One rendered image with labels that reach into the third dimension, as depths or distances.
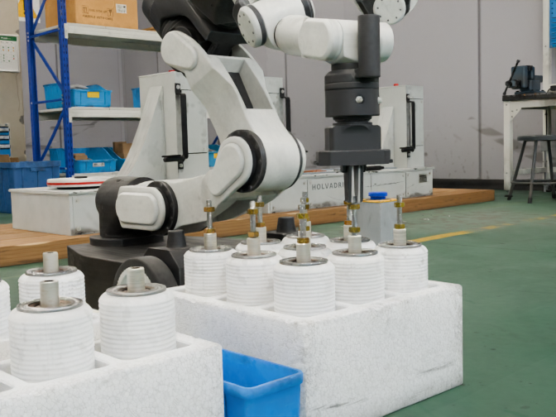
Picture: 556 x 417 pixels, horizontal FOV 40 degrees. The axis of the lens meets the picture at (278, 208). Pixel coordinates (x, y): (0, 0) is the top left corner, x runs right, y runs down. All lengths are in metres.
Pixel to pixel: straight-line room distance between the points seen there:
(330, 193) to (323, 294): 3.18
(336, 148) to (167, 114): 2.55
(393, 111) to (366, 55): 3.84
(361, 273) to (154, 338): 0.40
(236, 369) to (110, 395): 0.31
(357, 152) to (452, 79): 5.91
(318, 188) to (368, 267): 3.03
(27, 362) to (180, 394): 0.19
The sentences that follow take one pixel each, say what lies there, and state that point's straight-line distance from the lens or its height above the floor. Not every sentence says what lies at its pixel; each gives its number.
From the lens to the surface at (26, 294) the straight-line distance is 1.17.
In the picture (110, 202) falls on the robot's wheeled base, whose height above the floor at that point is 0.29.
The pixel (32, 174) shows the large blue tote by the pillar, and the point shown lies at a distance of 5.78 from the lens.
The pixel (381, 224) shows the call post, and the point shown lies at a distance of 1.55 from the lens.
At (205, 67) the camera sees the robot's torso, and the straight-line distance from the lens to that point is 1.78.
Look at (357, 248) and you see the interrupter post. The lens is 1.25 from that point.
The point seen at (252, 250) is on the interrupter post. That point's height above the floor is 0.26.
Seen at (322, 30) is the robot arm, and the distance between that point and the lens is 1.22.
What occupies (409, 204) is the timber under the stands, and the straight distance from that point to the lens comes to 4.76.
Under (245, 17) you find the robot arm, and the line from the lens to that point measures 1.44.
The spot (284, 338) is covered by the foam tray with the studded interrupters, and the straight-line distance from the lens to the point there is 1.12.
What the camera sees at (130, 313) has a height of 0.23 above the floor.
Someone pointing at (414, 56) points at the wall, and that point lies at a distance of 7.36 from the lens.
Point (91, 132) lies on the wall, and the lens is 10.70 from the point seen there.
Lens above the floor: 0.43
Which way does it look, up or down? 5 degrees down
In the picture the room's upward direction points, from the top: 2 degrees counter-clockwise
